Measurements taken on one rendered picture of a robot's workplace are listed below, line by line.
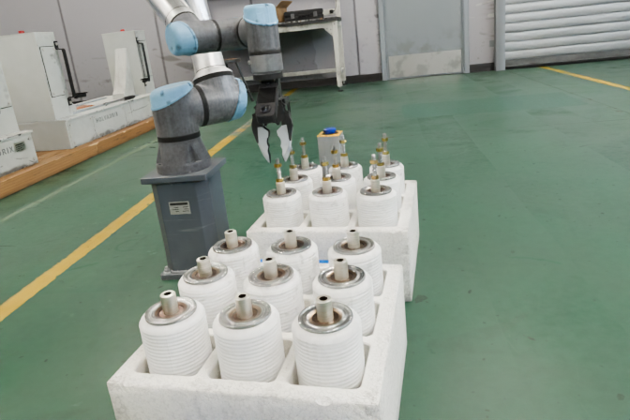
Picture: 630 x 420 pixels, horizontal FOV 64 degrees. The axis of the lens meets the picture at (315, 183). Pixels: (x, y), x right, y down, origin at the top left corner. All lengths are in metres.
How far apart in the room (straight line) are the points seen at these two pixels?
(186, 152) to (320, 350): 0.84
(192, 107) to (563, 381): 1.04
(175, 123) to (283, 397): 0.87
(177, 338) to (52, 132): 2.92
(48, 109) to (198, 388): 2.98
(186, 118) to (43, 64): 2.24
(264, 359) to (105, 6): 6.46
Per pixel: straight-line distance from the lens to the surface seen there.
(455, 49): 6.23
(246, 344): 0.72
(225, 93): 1.44
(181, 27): 1.22
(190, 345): 0.78
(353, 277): 0.81
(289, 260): 0.91
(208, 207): 1.41
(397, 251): 1.18
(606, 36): 6.58
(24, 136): 3.22
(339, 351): 0.69
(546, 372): 1.05
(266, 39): 1.19
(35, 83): 3.60
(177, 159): 1.40
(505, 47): 6.27
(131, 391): 0.81
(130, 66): 4.73
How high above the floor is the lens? 0.62
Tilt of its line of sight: 17 degrees down
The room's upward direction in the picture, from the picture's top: 6 degrees counter-clockwise
